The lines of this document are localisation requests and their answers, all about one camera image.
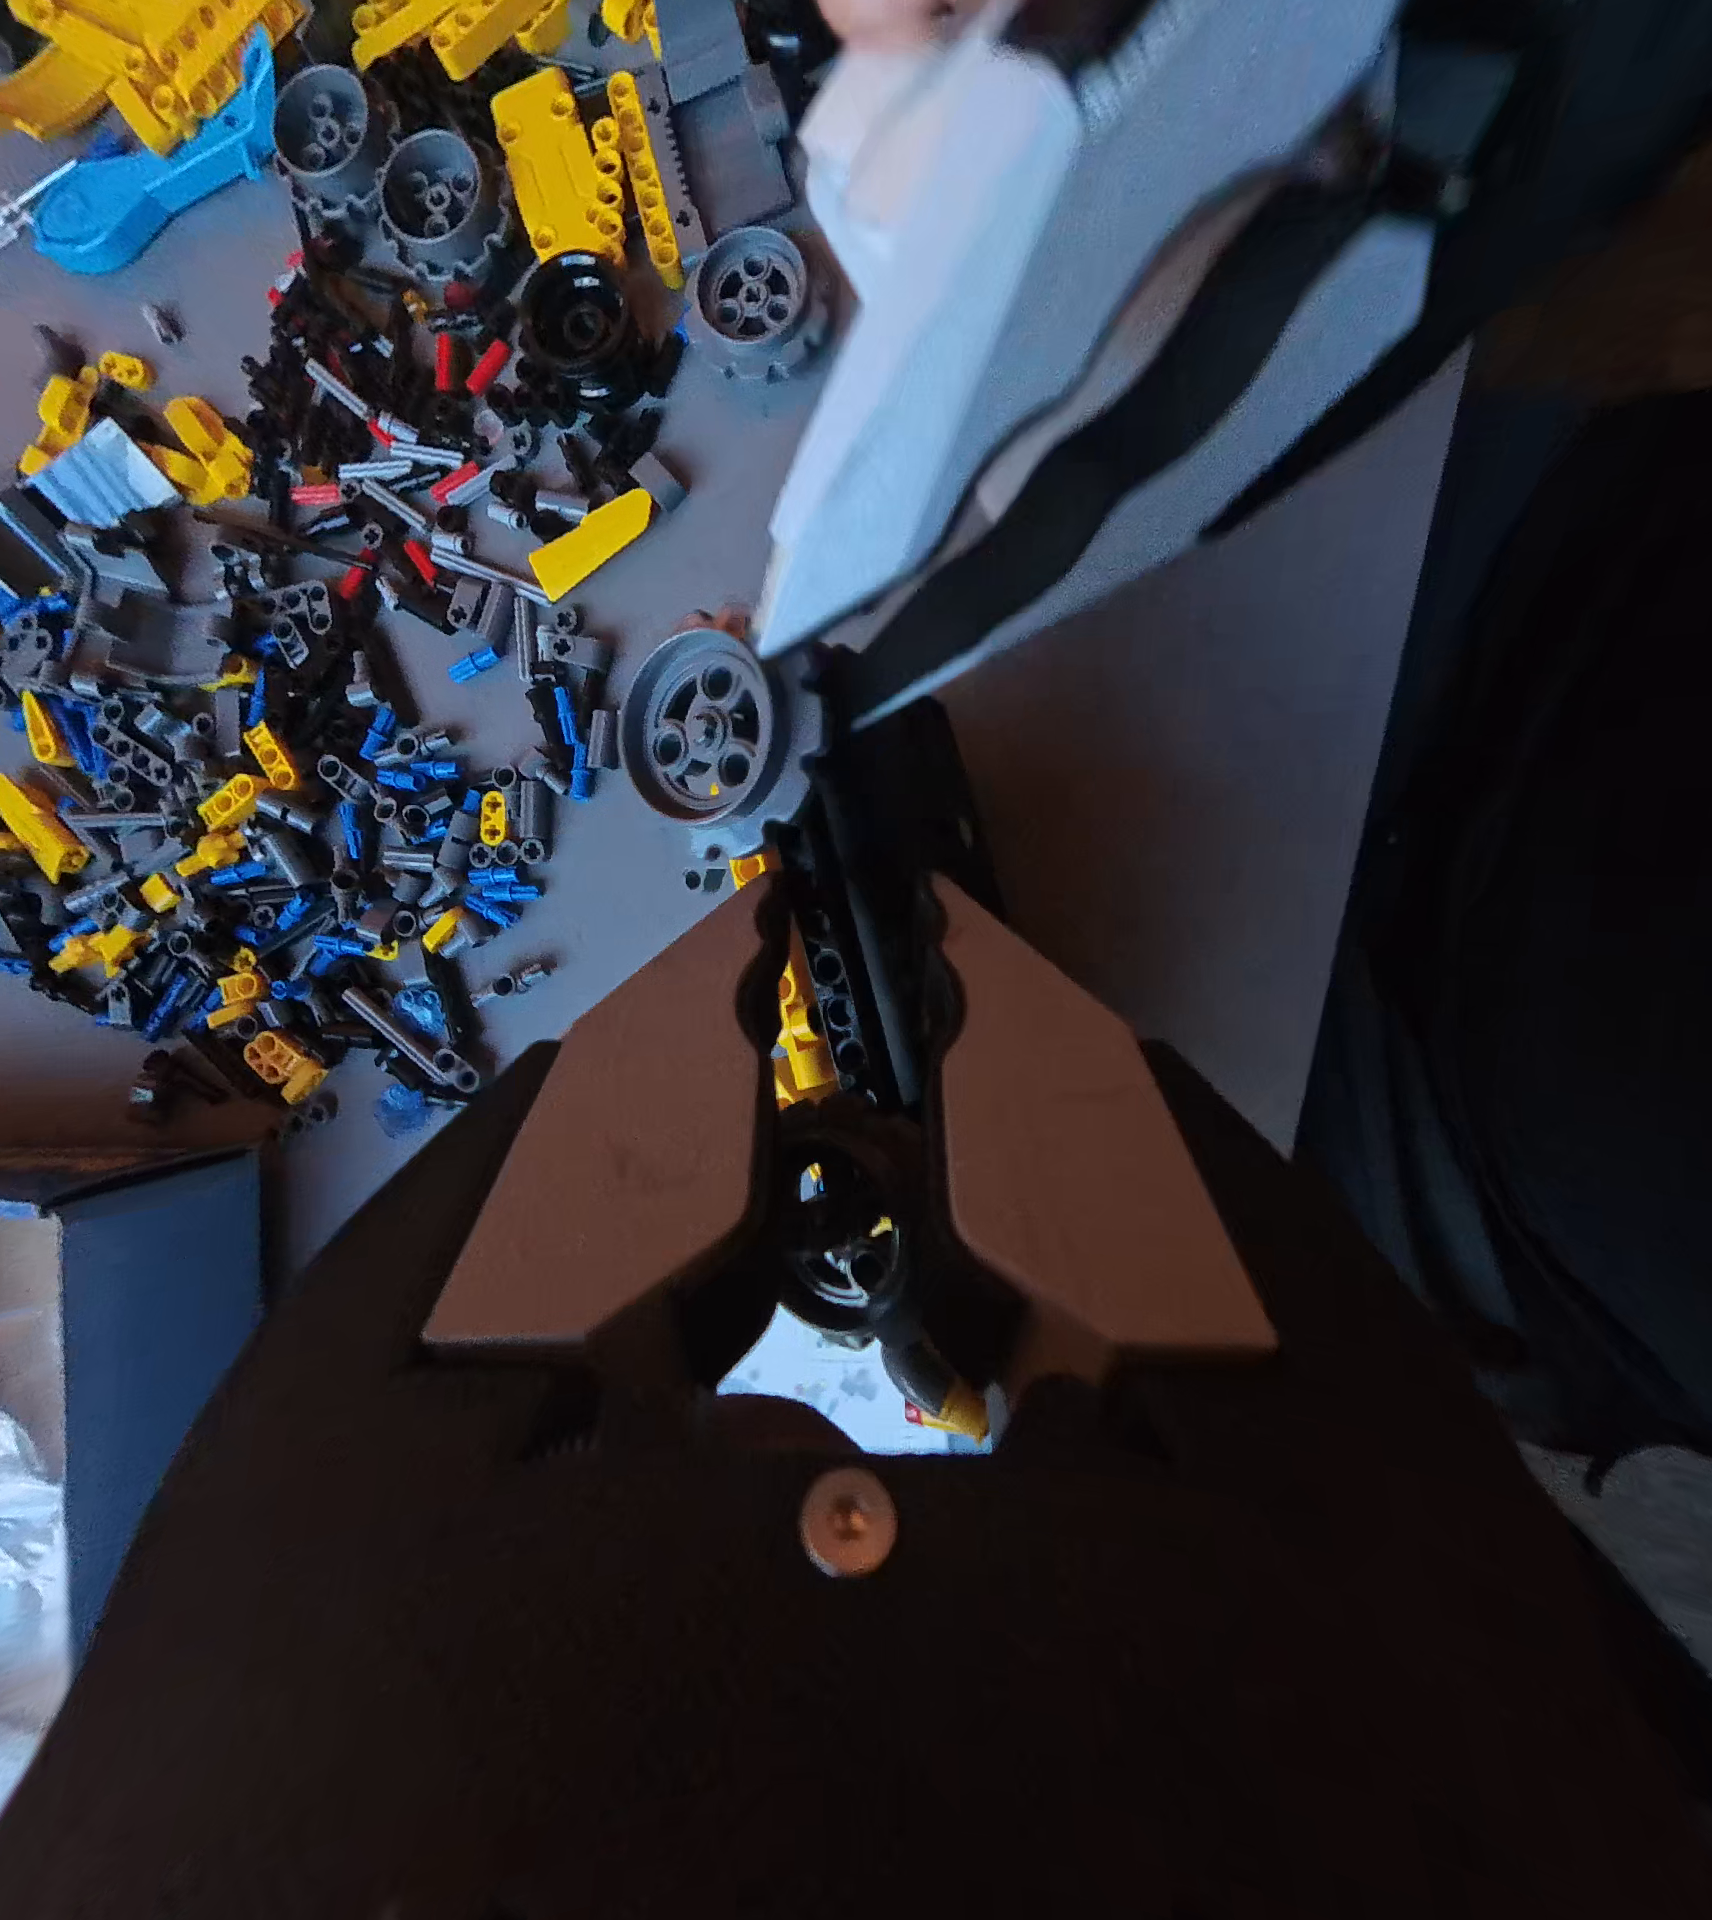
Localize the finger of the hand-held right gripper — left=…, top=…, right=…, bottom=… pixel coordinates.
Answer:
left=840, top=134, right=1474, bottom=729
left=758, top=35, right=1093, bottom=658

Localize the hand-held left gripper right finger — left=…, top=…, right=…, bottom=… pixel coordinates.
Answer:
left=930, top=876, right=1278, bottom=1392

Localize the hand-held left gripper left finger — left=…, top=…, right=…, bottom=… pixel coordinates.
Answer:
left=419, top=883, right=783, bottom=1377

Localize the yellow toy brick vehicle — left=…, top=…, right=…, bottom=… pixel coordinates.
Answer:
left=689, top=704, right=1008, bottom=1442

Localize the grey desk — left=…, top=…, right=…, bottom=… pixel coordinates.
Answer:
left=0, top=0, right=1474, bottom=1442

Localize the person's right hand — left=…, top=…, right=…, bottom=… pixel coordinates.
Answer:
left=813, top=0, right=1015, bottom=70

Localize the grey wheel hub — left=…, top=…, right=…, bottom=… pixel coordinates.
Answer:
left=375, top=125, right=498, bottom=280
left=694, top=227, right=813, bottom=378
left=270, top=65, right=385, bottom=211

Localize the black rubber tyre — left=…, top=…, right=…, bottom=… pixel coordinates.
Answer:
left=517, top=254, right=633, bottom=400

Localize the yellow and grey brick assembly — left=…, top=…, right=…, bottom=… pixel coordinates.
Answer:
left=487, top=65, right=797, bottom=288

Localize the yellow curved panel piece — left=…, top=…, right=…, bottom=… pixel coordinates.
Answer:
left=527, top=486, right=655, bottom=602

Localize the pile of small brick parts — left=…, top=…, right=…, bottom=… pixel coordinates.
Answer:
left=0, top=254, right=694, bottom=1128

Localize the dark blue cardboard kit box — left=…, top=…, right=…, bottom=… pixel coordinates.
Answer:
left=0, top=1146, right=265, bottom=1668

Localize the blue brick separator tool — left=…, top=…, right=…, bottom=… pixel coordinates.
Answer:
left=30, top=30, right=280, bottom=280

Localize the clear handled small screwdriver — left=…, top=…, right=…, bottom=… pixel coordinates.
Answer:
left=0, top=149, right=85, bottom=272

